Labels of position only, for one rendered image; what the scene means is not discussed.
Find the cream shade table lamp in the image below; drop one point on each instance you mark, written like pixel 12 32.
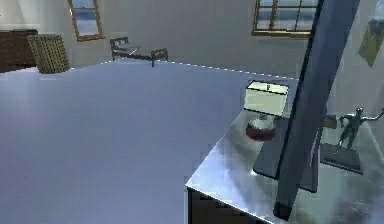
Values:
pixel 265 100

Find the dark flat panel on stand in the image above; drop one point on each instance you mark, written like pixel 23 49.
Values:
pixel 313 100

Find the grey human figure statue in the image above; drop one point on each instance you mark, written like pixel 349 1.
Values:
pixel 350 130

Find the wide wood framed window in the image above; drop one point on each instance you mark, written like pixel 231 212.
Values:
pixel 283 16

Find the green wall picture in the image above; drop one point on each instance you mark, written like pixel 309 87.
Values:
pixel 370 41

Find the woven tan laundry basket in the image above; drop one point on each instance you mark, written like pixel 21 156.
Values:
pixel 49 53

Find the small tan box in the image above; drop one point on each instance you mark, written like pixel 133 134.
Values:
pixel 330 121

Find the dark grey bench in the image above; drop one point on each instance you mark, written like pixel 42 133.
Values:
pixel 133 50

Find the dark brown dresser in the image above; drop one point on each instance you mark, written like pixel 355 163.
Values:
pixel 15 50

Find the silver top desk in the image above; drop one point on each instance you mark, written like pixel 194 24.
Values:
pixel 233 173

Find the narrow wood framed window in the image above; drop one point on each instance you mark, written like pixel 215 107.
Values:
pixel 86 18

